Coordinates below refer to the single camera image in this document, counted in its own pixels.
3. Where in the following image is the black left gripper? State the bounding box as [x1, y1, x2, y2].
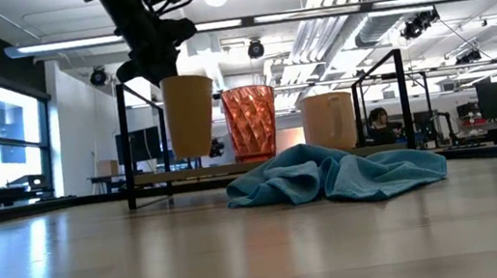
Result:
[108, 13, 207, 94]

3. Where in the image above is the yellow plastic cup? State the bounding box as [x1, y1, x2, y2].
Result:
[158, 69, 224, 162]

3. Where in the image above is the pink faceted plastic tumbler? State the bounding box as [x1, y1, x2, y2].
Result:
[219, 81, 284, 165]

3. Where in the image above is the white mug with handle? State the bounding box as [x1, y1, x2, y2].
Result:
[298, 89, 361, 156]

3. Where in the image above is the long ceiling light bar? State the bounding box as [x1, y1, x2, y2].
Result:
[4, 0, 464, 65]

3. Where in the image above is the cardboard box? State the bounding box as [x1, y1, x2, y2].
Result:
[95, 158, 121, 179]

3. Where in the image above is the background office desk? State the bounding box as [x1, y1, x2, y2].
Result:
[86, 171, 130, 197]

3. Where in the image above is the black desktop device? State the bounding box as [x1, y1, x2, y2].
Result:
[7, 171, 53, 196]

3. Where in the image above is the blue microfibre cloth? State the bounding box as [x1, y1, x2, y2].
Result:
[220, 124, 452, 223]

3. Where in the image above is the person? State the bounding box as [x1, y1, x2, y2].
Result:
[359, 103, 407, 149]

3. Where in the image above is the black dome ceiling camera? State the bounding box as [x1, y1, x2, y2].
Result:
[88, 65, 110, 89]
[244, 38, 267, 61]

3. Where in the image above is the black frame wooden shelf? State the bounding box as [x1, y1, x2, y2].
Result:
[111, 43, 423, 211]

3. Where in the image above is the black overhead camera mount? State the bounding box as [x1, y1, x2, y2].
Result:
[397, 6, 444, 42]
[454, 47, 483, 67]

